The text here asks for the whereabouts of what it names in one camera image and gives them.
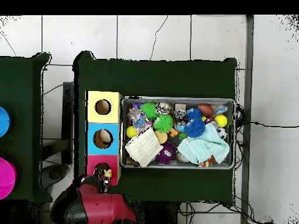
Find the yellow duck plush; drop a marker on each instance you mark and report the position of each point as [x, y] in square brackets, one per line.
[108, 173]

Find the green spiky ball with eye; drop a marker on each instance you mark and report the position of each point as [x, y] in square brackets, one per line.
[163, 123]

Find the crushed printed drink can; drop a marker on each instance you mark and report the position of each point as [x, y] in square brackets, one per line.
[164, 107]

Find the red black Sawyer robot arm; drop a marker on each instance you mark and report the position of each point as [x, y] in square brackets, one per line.
[105, 207]

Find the wooden box with three holes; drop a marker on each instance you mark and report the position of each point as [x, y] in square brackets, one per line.
[92, 149]

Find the silver mesh bin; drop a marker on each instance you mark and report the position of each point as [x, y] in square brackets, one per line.
[168, 165]

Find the tan ball with black seam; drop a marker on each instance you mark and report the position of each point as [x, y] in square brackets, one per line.
[102, 138]

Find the dark grey round base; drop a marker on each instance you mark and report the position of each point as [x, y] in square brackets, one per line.
[55, 173]

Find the cream waffle cloth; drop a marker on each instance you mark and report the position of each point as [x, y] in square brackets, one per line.
[143, 147]

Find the purple spiky monster toy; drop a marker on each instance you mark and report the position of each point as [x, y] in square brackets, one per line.
[165, 154]

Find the crushed clear plastic bottle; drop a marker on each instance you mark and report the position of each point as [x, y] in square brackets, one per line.
[139, 121]

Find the black upright panel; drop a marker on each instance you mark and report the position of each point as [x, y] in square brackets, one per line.
[68, 121]

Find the plain green spiky ball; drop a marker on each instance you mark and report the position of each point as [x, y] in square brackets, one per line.
[149, 110]

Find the pink bowl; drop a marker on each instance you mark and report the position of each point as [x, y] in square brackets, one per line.
[5, 178]

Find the large blue spiky toy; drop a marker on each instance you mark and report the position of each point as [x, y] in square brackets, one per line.
[195, 128]

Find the mint green waffle cloth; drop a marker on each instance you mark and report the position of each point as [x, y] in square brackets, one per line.
[205, 144]

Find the small blue spiky toy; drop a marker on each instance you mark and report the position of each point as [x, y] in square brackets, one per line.
[193, 113]

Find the dark green table cloth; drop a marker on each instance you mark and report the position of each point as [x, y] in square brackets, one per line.
[151, 79]

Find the blue bowl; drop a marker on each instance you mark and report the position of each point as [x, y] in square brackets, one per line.
[4, 122]

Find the dark green side-table cloth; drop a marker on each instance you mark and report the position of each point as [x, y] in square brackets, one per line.
[23, 81]

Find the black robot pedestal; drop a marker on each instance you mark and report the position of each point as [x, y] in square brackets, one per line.
[158, 214]

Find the grey metal rail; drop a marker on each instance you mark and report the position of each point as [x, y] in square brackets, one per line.
[248, 70]

